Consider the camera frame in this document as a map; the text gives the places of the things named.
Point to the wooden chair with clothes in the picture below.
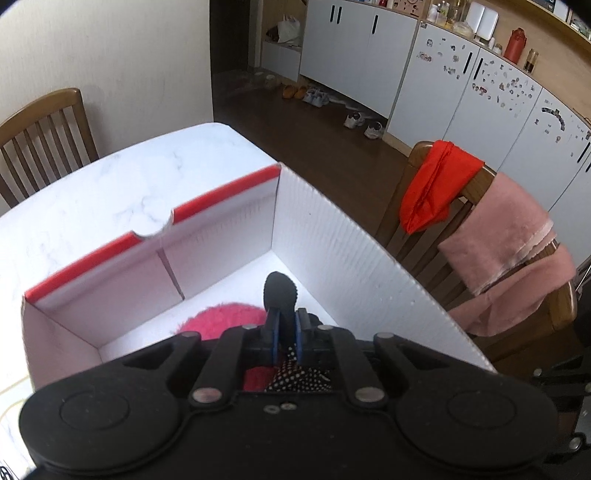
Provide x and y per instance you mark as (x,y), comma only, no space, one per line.
(419,252)

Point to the white sneakers on floor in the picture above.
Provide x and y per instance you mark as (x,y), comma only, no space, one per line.
(356,117)

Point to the red cloth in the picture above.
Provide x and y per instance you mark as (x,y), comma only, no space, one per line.
(258,379)
(445,172)

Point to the pink towel on chair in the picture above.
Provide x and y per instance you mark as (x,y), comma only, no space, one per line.
(493,252)

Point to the red cloth on chair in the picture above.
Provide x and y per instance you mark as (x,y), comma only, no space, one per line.
(445,172)

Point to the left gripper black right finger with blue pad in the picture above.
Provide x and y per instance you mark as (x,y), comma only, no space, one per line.
(336,348)

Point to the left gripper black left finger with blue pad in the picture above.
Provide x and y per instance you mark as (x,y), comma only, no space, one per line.
(225,360)

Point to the black polka dot item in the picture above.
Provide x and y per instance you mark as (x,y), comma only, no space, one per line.
(280,295)

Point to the white canisters on counter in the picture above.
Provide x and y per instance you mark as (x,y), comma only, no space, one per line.
(482,20)

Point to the red thermos bottle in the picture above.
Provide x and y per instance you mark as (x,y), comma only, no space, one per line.
(515,46)

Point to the white plastic bag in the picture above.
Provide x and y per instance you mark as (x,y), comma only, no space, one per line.
(289,30)

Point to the red white cardboard box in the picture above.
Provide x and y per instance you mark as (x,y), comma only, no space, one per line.
(218,248)

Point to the white cabinet row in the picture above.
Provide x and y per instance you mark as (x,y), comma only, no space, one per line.
(432,84)

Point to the pink fuzzy round plush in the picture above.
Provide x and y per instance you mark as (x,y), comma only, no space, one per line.
(213,321)

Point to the brown wooden chair at wall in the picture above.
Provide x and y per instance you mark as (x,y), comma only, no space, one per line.
(43,142)

